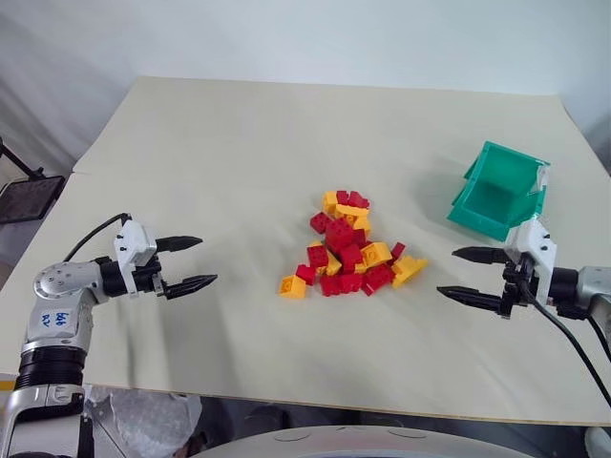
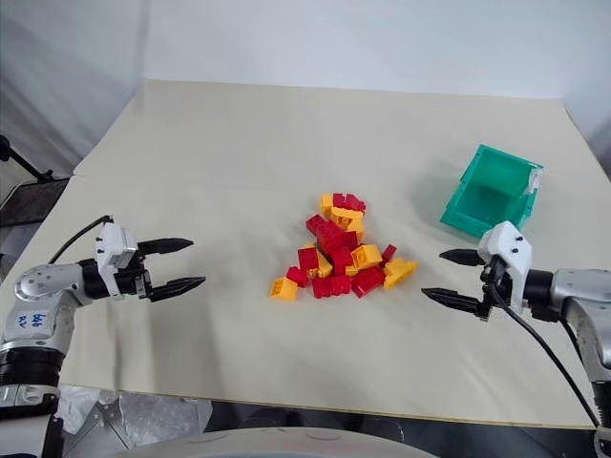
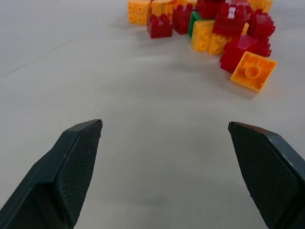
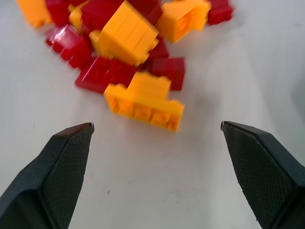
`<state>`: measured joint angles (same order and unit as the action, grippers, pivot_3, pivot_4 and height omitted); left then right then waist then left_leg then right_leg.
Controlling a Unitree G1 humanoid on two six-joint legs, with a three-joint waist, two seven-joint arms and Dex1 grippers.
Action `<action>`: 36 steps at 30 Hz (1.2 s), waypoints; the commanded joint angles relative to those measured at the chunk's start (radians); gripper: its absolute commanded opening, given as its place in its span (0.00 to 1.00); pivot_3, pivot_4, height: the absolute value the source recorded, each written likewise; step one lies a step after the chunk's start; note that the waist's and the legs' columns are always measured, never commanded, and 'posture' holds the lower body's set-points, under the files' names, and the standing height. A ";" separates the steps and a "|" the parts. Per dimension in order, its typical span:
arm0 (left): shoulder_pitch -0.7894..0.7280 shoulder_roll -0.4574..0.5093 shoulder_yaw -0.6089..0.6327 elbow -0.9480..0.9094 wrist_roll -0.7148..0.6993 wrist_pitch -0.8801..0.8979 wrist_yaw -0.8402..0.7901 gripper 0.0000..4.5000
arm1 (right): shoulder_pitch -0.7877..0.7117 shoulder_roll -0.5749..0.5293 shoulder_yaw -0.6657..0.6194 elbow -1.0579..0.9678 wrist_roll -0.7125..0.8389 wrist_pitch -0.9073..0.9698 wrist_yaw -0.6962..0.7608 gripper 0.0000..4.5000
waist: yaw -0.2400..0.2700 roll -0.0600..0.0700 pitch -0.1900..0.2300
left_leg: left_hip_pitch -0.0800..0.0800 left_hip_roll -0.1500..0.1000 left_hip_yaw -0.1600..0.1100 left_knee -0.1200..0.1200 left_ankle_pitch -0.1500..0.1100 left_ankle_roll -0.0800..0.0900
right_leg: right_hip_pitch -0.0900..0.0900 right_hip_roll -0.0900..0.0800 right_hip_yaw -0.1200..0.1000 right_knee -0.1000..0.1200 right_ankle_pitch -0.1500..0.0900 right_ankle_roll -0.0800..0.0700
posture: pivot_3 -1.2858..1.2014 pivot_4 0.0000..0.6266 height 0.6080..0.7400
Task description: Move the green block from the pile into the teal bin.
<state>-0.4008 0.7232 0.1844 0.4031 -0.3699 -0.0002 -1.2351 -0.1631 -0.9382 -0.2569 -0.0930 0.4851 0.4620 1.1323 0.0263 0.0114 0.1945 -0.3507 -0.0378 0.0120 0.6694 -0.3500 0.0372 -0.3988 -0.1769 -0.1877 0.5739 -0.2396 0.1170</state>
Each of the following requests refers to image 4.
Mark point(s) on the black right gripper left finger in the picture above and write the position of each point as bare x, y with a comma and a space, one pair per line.
50, 176

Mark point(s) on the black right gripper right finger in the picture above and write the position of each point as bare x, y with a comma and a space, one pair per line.
267, 171

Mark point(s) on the red building block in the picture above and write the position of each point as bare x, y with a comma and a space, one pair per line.
104, 75
160, 48
220, 12
68, 45
58, 10
100, 13
170, 71

